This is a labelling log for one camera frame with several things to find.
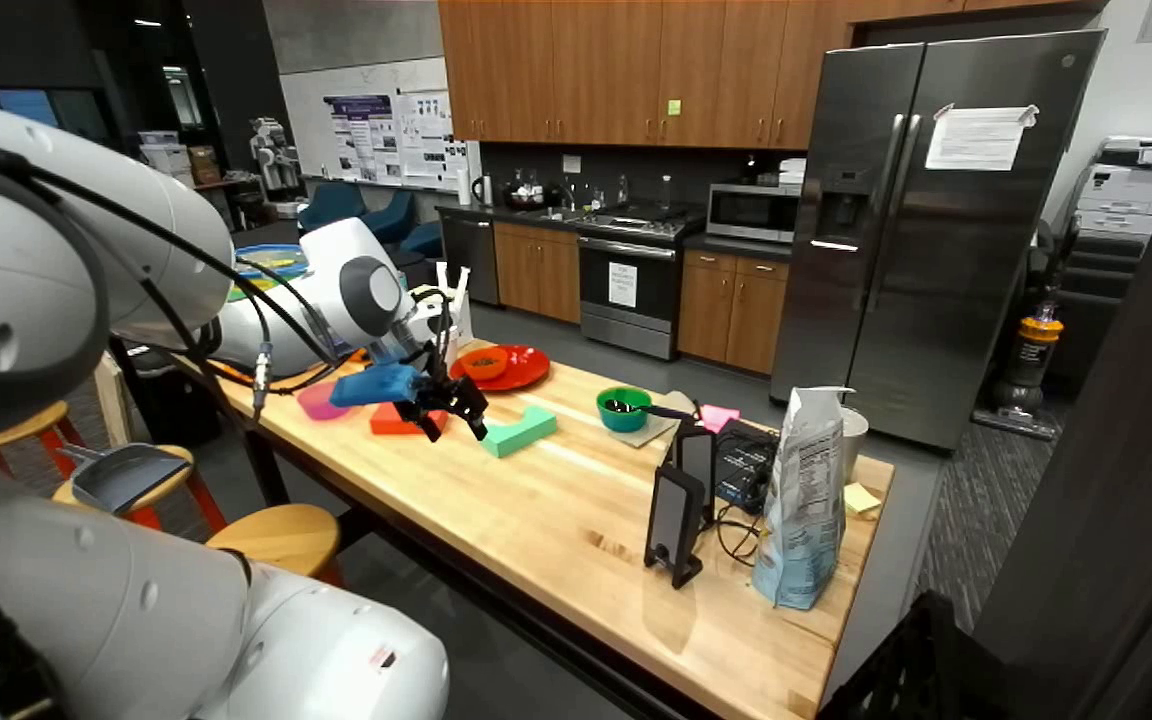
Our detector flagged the brown lower cabinets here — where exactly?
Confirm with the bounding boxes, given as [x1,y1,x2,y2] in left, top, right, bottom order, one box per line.
[491,215,790,380]

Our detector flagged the yellow upright vacuum cleaner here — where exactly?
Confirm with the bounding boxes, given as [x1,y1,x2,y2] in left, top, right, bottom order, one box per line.
[993,301,1068,428]

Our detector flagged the plastic tub blue lid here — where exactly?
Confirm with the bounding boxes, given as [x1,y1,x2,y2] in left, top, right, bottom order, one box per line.
[230,237,315,286]

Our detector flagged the black upright device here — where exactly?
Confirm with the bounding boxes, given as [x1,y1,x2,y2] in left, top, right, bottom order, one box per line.
[673,420,721,527]

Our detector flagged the black dishwasher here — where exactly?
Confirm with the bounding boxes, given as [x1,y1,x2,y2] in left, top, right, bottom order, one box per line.
[438,210,502,309]

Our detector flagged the white paper cup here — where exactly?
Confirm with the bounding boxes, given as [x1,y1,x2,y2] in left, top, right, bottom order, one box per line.
[837,403,871,485]

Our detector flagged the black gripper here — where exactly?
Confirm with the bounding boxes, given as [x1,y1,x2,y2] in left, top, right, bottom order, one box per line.
[391,342,495,444]

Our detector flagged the black oven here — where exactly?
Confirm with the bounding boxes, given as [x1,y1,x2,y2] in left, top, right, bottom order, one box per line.
[575,215,687,364]

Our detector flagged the green bowl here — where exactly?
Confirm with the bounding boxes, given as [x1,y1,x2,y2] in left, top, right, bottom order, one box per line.
[593,384,658,435]

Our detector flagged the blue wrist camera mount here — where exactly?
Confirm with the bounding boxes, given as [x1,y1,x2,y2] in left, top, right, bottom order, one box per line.
[326,360,429,413]

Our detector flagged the white wall poster board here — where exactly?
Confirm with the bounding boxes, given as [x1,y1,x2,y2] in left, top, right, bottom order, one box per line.
[275,56,485,194]

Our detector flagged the brown upper cabinets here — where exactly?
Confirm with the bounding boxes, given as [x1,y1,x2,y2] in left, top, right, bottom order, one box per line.
[434,0,1110,152]

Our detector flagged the black device cable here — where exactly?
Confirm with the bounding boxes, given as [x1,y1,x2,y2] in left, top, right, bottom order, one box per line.
[703,512,776,570]

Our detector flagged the white blue coffee bag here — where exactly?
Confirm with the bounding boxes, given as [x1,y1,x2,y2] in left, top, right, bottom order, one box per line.
[748,384,858,614]

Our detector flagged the stainless steel refrigerator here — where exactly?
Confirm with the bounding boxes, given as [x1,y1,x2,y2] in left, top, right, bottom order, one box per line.
[767,28,1106,457]

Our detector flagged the pink cup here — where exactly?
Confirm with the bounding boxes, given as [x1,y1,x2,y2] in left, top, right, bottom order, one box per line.
[292,374,354,422]

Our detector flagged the orange foam block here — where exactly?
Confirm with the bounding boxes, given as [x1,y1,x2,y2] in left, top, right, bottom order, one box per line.
[366,400,454,440]

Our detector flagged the silver microwave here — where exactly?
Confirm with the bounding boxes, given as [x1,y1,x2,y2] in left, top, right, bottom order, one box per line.
[703,179,803,247]

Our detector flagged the yellow sticky notes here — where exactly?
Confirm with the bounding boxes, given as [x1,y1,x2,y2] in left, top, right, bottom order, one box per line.
[844,481,889,519]

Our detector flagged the grey office printer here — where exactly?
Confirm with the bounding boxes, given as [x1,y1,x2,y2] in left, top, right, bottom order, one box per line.
[1052,134,1152,403]

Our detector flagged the pink sticky notes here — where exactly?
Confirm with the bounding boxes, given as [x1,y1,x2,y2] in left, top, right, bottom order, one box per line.
[692,400,745,440]

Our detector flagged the paper sheet on refrigerator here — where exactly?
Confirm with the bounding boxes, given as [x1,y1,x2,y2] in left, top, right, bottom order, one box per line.
[920,98,1044,174]

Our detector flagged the small black box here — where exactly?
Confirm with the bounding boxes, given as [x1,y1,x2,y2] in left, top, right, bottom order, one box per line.
[712,415,784,519]

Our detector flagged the brown cabinets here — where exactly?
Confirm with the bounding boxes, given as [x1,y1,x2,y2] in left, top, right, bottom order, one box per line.
[491,215,790,380]
[434,0,1110,152]

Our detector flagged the black phone on stand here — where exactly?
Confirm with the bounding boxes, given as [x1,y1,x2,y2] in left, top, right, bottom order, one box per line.
[638,457,712,593]

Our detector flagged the green foam block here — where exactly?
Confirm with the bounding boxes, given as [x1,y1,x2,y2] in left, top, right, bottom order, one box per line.
[480,403,560,460]

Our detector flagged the red plate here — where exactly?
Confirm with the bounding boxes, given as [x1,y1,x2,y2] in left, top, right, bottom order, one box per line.
[446,338,556,400]

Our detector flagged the blue lounge chair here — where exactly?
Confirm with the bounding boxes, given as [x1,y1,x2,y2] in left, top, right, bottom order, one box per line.
[292,174,446,273]

